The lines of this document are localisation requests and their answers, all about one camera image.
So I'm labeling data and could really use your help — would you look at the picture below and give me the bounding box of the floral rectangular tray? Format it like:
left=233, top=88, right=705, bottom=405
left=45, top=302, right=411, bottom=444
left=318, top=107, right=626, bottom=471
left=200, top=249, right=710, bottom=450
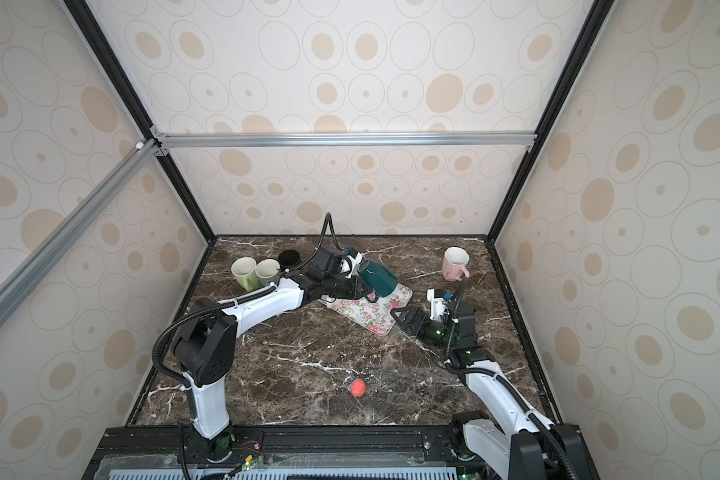
left=321, top=283, right=413, bottom=337

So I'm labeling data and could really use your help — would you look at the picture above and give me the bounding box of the black ceramic mug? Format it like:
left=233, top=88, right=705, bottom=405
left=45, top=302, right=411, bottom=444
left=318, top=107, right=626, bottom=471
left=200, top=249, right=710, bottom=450
left=277, top=249, right=301, bottom=270

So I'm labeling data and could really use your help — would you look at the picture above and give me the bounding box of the dark green ceramic mug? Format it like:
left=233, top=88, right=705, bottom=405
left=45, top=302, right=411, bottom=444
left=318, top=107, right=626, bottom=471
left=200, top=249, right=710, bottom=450
left=358, top=259, right=398, bottom=298

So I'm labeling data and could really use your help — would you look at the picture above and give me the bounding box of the grey ceramic mug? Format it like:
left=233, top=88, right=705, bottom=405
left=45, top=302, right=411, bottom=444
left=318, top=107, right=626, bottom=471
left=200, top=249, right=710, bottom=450
left=254, top=259, right=281, bottom=286

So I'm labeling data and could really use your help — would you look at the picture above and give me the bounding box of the pink ceramic mug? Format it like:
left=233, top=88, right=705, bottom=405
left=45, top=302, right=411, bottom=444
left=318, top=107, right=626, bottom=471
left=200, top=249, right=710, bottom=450
left=441, top=246, right=470, bottom=282

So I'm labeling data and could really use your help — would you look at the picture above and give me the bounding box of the light green ceramic mug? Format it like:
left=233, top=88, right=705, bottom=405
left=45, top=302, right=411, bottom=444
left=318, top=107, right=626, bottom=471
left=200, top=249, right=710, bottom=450
left=231, top=257, right=261, bottom=292

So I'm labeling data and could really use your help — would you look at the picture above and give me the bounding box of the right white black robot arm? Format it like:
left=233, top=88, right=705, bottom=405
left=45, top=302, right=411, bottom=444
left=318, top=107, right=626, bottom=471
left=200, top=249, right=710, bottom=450
left=391, top=296, right=595, bottom=479

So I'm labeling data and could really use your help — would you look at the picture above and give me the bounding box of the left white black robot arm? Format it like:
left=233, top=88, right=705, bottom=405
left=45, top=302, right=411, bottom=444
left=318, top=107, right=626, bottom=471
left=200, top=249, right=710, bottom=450
left=152, top=247, right=380, bottom=440

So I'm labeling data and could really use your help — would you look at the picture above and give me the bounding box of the small red toy fruit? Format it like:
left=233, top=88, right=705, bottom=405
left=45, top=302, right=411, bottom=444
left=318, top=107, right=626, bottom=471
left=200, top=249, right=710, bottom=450
left=350, top=378, right=366, bottom=398

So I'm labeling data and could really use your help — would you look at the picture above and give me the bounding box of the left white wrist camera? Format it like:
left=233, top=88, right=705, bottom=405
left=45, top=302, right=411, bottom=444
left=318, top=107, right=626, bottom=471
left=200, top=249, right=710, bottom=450
left=339, top=247, right=364, bottom=278

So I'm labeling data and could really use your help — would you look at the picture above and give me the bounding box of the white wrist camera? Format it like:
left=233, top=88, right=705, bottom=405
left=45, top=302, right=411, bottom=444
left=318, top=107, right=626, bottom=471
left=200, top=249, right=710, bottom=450
left=426, top=289, right=452, bottom=323
left=339, top=247, right=364, bottom=278

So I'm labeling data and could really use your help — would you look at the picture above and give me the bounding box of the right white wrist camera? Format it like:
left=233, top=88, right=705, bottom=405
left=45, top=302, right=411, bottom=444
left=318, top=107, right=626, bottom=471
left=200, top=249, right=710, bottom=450
left=426, top=289, right=452, bottom=323

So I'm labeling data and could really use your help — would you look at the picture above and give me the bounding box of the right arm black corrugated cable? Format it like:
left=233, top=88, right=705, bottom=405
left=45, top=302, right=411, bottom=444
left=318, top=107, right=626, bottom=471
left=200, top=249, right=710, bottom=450
left=443, top=277, right=580, bottom=480

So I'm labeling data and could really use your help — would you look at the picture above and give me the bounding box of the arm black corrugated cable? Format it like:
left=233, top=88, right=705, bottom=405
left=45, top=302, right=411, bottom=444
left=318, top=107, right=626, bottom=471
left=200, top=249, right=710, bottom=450
left=151, top=212, right=343, bottom=391
left=443, top=277, right=580, bottom=480

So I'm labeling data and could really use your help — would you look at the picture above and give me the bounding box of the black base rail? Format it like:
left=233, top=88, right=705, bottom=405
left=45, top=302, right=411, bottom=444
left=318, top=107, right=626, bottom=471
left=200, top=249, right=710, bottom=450
left=83, top=423, right=497, bottom=479

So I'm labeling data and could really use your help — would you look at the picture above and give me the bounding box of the horizontal aluminium frame bar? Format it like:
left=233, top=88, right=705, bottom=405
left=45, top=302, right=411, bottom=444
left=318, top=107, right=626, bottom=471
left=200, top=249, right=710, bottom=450
left=157, top=131, right=536, bottom=148

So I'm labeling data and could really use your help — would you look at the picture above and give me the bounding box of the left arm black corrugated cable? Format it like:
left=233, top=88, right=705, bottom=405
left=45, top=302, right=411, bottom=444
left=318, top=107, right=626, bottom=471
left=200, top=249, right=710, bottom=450
left=151, top=212, right=343, bottom=391

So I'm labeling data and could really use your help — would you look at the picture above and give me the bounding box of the diagonal aluminium frame bar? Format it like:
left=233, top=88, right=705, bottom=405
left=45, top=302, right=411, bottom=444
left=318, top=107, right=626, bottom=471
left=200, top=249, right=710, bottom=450
left=0, top=139, right=158, bottom=328

